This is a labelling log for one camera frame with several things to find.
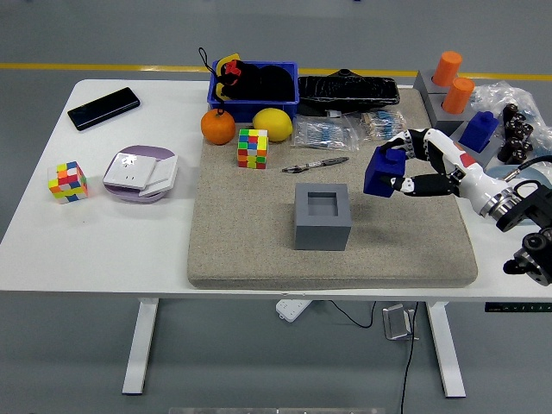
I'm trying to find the grey-brown mat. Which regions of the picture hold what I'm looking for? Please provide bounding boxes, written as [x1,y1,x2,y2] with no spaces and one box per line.
[185,88,479,291]

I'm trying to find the crumpled clear plastic bag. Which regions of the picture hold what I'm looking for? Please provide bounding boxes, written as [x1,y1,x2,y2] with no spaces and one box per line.
[469,80,552,173]

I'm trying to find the black smartphone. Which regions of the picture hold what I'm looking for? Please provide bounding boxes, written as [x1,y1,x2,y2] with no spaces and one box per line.
[66,86,141,132]

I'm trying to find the black cord strap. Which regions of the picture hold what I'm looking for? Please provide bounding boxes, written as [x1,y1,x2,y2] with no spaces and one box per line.
[198,47,228,116]

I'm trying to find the purple plate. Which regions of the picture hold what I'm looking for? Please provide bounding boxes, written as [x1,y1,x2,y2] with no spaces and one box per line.
[103,145,179,204]

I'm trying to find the black power cable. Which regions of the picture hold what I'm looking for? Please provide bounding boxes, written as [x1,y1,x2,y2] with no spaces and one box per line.
[329,300,420,414]

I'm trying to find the clear metal bracket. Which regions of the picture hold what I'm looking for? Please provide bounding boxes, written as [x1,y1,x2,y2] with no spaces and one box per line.
[381,304,417,342]

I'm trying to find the yellow flat piece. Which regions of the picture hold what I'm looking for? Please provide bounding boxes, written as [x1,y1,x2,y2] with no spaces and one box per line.
[214,53,242,99]

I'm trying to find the blue square seal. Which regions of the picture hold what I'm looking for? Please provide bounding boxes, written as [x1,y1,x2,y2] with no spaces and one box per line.
[458,110,500,153]
[362,144,409,198]

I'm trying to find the white switch panel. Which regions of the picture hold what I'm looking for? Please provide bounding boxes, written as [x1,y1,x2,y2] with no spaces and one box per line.
[138,154,179,198]

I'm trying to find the black silver pen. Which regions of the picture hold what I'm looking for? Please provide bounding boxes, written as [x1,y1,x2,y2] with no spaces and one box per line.
[281,156,349,174]

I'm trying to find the grey cube seal holder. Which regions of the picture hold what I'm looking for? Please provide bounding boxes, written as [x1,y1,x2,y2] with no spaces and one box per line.
[412,68,454,100]
[293,182,353,252]
[424,92,475,139]
[448,122,506,170]

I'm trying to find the black table control panel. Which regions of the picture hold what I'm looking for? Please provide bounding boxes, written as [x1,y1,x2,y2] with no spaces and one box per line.
[483,302,552,313]

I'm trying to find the orange cylinder seal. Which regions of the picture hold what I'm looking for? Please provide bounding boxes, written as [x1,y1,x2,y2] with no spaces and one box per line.
[431,50,463,87]
[441,77,475,115]

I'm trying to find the clear bag of resistors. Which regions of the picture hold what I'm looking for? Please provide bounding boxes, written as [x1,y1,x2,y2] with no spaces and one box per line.
[291,114,361,152]
[357,108,409,143]

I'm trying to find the orange fruit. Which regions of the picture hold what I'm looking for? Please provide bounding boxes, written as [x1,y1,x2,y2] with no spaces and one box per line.
[200,109,237,146]

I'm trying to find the black keyboard in plastic wrap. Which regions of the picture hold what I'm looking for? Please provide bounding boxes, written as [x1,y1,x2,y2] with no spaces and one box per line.
[297,67,401,116]

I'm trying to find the white table leg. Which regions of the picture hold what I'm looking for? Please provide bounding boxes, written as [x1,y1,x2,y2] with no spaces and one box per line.
[122,297,160,396]
[424,300,467,398]

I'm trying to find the yellow lemon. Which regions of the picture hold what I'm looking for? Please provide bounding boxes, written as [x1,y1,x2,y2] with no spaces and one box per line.
[252,107,294,143]

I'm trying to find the black pouch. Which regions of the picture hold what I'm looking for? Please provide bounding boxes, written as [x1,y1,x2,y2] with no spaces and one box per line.
[215,60,295,103]

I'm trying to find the colourful puzzle cube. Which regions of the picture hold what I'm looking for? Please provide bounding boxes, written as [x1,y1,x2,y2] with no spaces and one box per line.
[236,128,269,170]
[47,160,90,204]

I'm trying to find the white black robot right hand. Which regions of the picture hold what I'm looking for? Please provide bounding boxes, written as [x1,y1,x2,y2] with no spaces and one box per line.
[377,128,504,209]

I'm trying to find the white power strip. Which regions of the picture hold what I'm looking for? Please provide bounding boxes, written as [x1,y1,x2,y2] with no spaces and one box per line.
[275,298,312,323]

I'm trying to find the blue plastic bin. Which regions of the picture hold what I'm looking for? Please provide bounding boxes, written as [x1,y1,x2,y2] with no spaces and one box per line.
[207,60,300,126]

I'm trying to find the white wall socket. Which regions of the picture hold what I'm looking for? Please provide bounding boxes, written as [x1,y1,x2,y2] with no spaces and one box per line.
[103,151,160,191]

